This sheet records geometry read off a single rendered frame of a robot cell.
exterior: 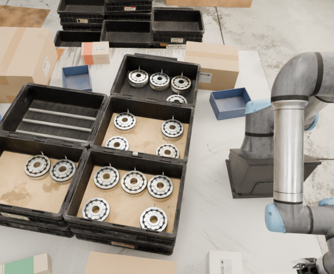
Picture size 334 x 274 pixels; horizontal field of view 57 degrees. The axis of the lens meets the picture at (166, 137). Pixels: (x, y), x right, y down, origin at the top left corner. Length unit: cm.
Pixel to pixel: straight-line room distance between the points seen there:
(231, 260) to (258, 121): 53
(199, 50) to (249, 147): 74
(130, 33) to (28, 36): 107
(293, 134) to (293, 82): 13
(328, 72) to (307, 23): 317
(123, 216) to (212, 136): 65
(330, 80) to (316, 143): 187
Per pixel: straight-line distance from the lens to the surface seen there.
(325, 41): 384
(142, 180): 123
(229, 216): 138
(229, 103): 175
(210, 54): 179
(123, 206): 122
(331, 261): 91
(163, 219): 116
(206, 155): 151
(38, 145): 135
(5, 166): 143
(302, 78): 86
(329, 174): 260
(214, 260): 121
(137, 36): 271
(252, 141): 126
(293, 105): 86
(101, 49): 194
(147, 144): 136
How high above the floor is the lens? 194
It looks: 53 degrees down
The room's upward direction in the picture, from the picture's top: 4 degrees clockwise
